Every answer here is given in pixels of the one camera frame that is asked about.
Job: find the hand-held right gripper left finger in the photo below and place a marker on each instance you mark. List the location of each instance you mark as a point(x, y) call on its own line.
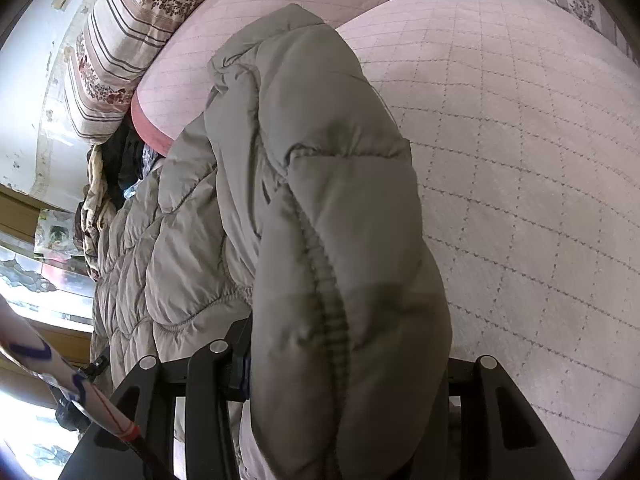
point(210, 385)

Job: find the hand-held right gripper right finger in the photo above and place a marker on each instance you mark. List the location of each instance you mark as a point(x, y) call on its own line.
point(495, 400)

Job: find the grey puffer jacket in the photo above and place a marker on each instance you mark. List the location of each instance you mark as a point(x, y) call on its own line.
point(325, 210)

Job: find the dark clothes pile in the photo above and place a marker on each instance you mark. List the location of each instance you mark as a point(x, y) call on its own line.
point(127, 160)

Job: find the dark object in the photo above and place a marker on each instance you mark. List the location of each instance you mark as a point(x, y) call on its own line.
point(70, 412)

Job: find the wooden cabinet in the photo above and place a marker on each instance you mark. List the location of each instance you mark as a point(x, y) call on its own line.
point(30, 270)

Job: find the pink quilted sofa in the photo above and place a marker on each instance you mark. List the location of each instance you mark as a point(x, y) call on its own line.
point(500, 185)

